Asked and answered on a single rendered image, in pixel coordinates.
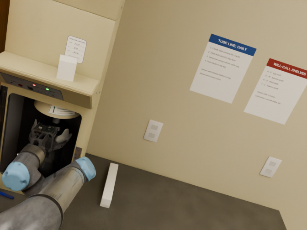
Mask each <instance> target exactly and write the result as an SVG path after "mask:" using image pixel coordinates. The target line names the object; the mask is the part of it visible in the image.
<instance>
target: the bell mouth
mask: <svg viewBox="0 0 307 230"><path fill-rule="evenodd" d="M34 106H35V107H36V109H37V110H38V111H40V112H41V113H43V114H45V115H47V116H50V117H53V118H59V119H72V118H75V117H78V116H79V115H80V114H79V113H77V112H74V111H70V110H67V109H64V108H61V107H57V106H55V105H51V104H47V103H44V102H41V101H38V100H35V101H34Z"/></svg>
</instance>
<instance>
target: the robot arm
mask: <svg viewBox="0 0 307 230"><path fill-rule="evenodd" d="M57 132H58V128H57V129H56V130H55V127H53V126H49V125H46V124H43V123H40V122H39V123H38V124H37V120H36V119H35V122H34V125H33V126H32V129H31V133H30V134H29V141H30V143H28V144H27V145H26V146H25V147H24V148H23V149H22V150H21V152H20V153H17V156H16V158H15V159H14V160H13V161H12V163H10V164H9V165H8V167H7V169H6V170H5V172H4V173H3V175H2V182H3V184H4V185H5V186H6V187H7V188H9V189H11V190H12V191H22V192H23V193H24V195H25V196H26V197H27V199H25V200H24V201H23V202H22V203H20V204H18V205H16V206H14V207H12V208H10V209H8V210H6V211H4V212H2V213H0V230H59V228H60V226H61V224H62V222H63V218H64V212H65V210H66V209H67V208H68V206H69V205H70V203H71V202H72V200H73V199H74V197H75V196H76V194H77V193H78V191H79V190H80V188H81V187H82V186H83V184H84V183H86V182H87V181H90V180H91V179H92V178H94V177H95V176H96V171H95V167H94V165H93V164H92V162H91V161H90V159H89V158H87V157H81V158H79V159H78V160H75V161H74V162H72V163H71V164H69V165H67V166H65V167H64V168H62V169H60V170H58V171H57V172H55V173H53V174H52V175H50V176H48V177H46V178H45V177H44V176H43V175H42V174H41V173H40V172H39V171H38V168H39V167H40V168H43V167H44V165H45V156H46V152H51V151H54V150H57V149H60V148H62V147H63V146H64V145H65V144H66V143H67V142H68V141H69V139H70V138H71V136H72V133H70V134H69V129H65V130H64V131H63V133H62V134H61V135H59V136H57V137H56V139H55V142H54V141H53V139H54V137H55V136H56V134H57ZM55 133H56V134H55Z"/></svg>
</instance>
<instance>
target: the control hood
mask: <svg viewBox="0 0 307 230"><path fill-rule="evenodd" d="M57 70H58V68H57V67H54V66H51V65H48V64H45V63H41V62H38V61H35V60H32V59H29V58H26V57H22V56H19V55H16V54H13V53H10V52H6V51H4V52H2V53H0V72H2V73H5V74H8V75H11V76H15V77H18V78H21V79H24V80H28V81H31V82H34V83H37V84H41V85H44V86H47V87H50V88H53V89H57V90H60V91H61V93H62V96H63V101H65V102H68V103H71V104H75V105H78V106H81V107H84V108H88V109H90V110H91V109H93V107H94V104H95V99H96V96H97V92H98V88H99V85H100V82H99V80H95V79H92V78H89V77H86V76H83V75H80V74H76V73H75V74H74V80H73V82H71V81H67V80H62V79H57V78H56V76H57ZM0 82H3V83H6V81H5V80H4V79H3V77H2V76H1V74H0Z"/></svg>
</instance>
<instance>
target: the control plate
mask: <svg viewBox="0 0 307 230"><path fill-rule="evenodd" d="M0 74H1V76H2V77H3V79H4V80H5V81H6V83H8V84H12V85H14V86H18V87H21V86H19V85H18V84H21V85H23V86H22V87H21V88H24V89H27V90H30V89H28V87H27V86H29V87H32V88H33V90H31V91H34V92H37V93H40V94H44V95H47V96H50V97H53V98H57V99H60V100H63V96H62V93H61V91H60V90H57V89H53V88H50V87H47V86H44V85H41V84H37V83H34V82H31V81H28V80H24V79H21V78H18V77H15V76H11V75H8V74H5V73H2V72H0ZM10 81H11V82H13V83H11V82H10ZM33 84H34V85H35V86H33ZM46 89H49V90H46ZM38 90H40V91H39V92H38ZM45 92H47V94H45ZM53 95H55V96H53Z"/></svg>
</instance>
